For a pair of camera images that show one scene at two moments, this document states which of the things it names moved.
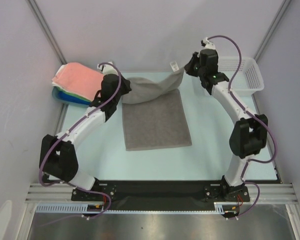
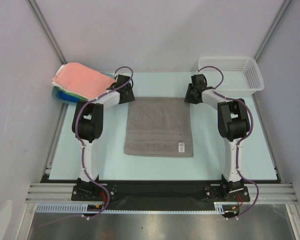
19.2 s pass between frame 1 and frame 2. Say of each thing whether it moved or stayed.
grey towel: moved
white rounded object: stayed
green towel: stayed
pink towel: stayed
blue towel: stayed
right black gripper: moved
